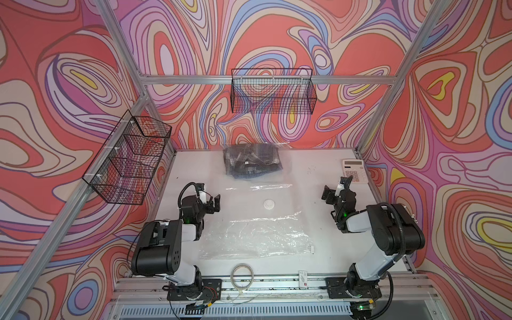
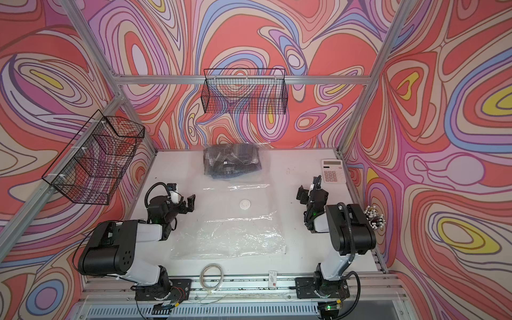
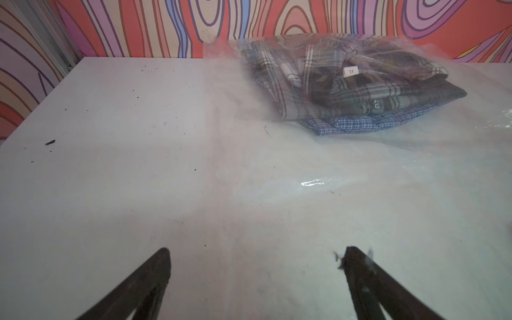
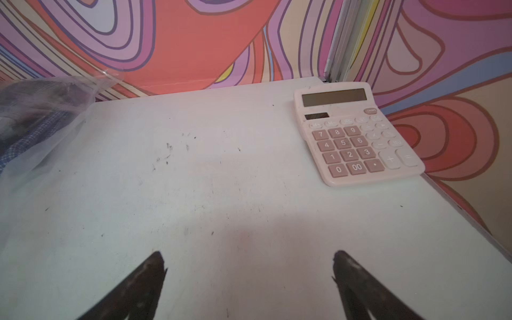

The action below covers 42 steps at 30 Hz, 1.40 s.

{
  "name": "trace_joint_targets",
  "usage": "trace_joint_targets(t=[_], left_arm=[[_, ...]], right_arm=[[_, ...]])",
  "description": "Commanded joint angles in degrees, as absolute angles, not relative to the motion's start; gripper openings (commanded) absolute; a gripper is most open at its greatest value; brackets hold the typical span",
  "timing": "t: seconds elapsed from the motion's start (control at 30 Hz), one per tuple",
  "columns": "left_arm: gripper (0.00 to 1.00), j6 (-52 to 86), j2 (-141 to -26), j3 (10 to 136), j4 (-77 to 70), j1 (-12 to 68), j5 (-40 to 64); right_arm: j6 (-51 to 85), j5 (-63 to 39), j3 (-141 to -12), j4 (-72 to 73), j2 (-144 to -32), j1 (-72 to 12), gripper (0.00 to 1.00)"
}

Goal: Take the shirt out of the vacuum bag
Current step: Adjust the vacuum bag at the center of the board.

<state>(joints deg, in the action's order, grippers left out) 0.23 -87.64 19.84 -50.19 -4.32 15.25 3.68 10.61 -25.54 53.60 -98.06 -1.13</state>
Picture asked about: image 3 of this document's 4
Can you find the blue checked shirt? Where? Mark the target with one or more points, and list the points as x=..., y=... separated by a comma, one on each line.
x=367, y=123

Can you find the clear plastic vacuum bag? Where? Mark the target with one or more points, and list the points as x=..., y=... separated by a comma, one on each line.
x=429, y=200

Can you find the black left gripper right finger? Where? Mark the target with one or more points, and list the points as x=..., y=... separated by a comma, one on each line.
x=375, y=293

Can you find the grey plaid shirt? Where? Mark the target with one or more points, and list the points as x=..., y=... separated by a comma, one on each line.
x=322, y=76

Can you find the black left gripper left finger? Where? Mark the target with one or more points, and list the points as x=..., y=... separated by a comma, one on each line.
x=140, y=295

